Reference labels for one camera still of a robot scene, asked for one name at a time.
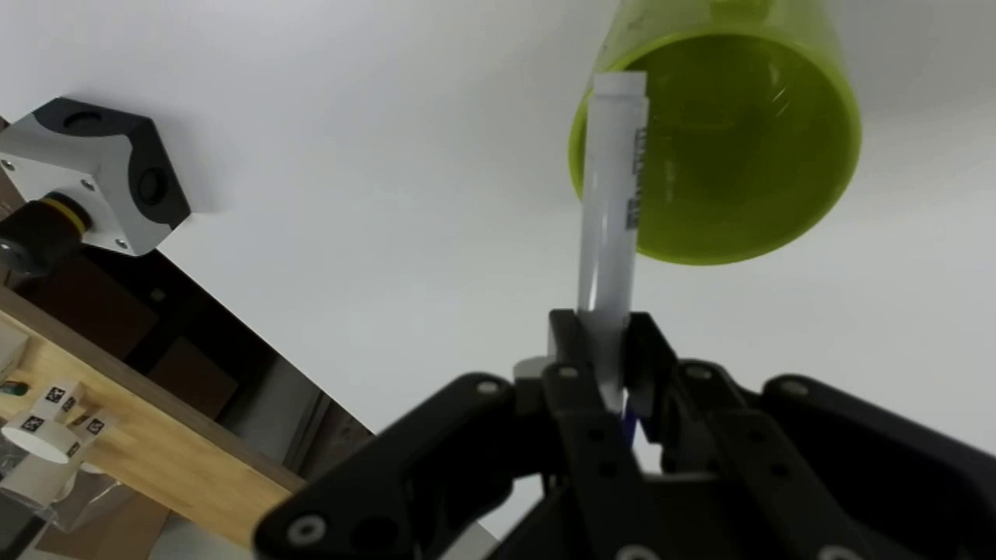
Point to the lime green ceramic mug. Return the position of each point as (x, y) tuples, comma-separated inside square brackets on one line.
[(747, 143)]

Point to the white marker with blue cap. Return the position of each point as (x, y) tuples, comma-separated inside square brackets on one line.
[(611, 205)]

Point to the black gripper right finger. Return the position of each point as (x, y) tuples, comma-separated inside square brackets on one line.
[(851, 467)]

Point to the white black hexagonal device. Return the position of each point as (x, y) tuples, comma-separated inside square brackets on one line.
[(113, 175)]

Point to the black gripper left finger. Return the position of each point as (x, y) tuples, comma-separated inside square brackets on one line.
[(455, 454)]

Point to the white block with tag markers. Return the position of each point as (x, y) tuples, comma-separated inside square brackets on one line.
[(47, 436)]

